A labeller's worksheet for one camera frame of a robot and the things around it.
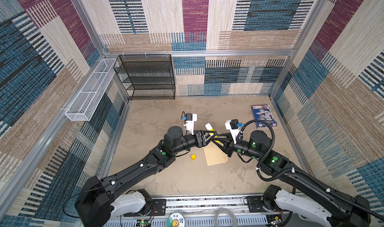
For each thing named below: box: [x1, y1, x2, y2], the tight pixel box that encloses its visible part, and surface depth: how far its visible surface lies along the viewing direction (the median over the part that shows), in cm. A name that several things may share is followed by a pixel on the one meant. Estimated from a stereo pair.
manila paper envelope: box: [203, 141, 229, 166], surface depth 90 cm
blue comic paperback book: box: [251, 104, 277, 129], surface depth 110 cm
